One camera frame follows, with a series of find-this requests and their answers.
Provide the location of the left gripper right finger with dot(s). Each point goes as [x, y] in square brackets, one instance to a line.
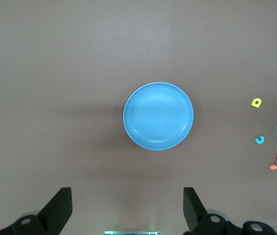
[197, 215]

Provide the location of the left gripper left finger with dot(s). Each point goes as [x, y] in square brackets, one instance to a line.
[57, 210]

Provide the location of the blue plate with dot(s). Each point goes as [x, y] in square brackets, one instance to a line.
[158, 116]

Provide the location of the yellow foam letter d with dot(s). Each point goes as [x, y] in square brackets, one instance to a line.
[254, 104]

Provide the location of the orange foam letter t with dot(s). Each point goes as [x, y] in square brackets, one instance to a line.
[274, 166]

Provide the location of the brown table cover sheet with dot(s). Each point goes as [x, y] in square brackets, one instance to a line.
[55, 73]

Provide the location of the teal foam letter c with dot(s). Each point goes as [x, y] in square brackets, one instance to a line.
[259, 142]

